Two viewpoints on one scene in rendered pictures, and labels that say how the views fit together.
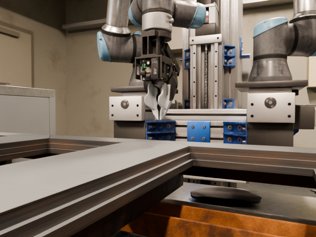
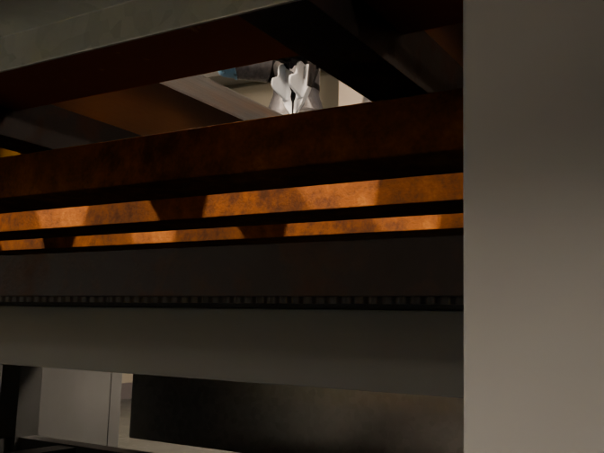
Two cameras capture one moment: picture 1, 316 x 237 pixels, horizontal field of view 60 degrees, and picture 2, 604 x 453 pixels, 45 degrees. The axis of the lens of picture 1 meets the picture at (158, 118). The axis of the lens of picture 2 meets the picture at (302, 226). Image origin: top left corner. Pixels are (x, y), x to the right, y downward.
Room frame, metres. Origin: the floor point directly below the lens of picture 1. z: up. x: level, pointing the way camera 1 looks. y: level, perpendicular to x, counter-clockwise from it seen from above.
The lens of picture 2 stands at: (-0.57, -0.16, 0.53)
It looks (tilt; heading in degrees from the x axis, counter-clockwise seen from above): 8 degrees up; 6
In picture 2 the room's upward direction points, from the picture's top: 2 degrees clockwise
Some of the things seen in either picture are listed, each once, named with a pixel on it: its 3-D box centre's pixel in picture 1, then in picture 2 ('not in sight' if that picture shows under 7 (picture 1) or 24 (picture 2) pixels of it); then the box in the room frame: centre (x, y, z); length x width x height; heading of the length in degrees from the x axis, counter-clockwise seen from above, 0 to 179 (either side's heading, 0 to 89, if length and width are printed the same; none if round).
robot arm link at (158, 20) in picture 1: (158, 26); not in sight; (0.69, 0.00, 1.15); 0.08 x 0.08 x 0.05
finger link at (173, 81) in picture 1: (168, 83); (306, 64); (0.69, -0.03, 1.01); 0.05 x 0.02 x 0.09; 65
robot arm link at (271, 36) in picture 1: (272, 38); not in sight; (1.01, -0.42, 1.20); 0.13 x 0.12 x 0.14; 95
